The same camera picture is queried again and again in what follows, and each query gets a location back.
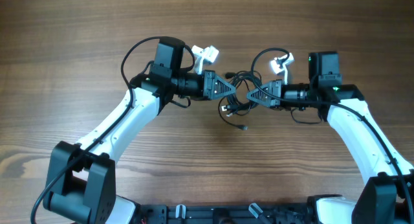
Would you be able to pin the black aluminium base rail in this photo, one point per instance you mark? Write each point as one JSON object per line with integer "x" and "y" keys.
{"x": 253, "y": 213}

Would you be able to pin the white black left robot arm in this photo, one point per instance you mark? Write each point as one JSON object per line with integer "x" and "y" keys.
{"x": 80, "y": 182}

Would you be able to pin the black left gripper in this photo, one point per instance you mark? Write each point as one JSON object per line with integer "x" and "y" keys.
{"x": 208, "y": 85}

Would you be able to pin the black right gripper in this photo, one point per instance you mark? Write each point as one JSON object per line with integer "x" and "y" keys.
{"x": 274, "y": 89}

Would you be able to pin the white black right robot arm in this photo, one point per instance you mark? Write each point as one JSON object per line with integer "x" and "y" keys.
{"x": 387, "y": 196}

